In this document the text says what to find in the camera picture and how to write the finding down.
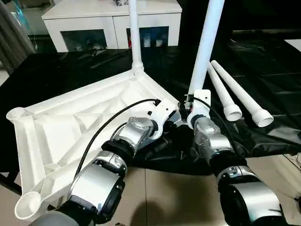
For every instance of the white plastic table leg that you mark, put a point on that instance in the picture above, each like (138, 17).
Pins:
(207, 42)
(223, 92)
(135, 33)
(244, 96)

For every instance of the white plastic table top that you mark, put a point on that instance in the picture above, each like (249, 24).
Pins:
(61, 127)

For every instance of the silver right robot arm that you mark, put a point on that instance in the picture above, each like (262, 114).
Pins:
(225, 160)

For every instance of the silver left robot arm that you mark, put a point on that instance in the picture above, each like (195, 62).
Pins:
(113, 165)

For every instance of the small white bottle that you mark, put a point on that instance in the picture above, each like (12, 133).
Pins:
(159, 43)

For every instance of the black mat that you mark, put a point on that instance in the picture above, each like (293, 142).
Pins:
(263, 80)

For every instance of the small red bottle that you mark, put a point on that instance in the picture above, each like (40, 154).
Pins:
(130, 43)

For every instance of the dark tangled small object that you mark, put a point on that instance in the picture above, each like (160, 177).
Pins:
(121, 2)

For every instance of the white cabinet with glass doors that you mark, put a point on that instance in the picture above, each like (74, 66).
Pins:
(94, 16)

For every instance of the grey curtain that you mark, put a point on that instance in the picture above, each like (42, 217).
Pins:
(11, 33)

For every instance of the light blue plastic item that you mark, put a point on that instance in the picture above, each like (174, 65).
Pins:
(21, 12)

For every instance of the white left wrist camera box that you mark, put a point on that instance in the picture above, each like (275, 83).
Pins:
(162, 113)

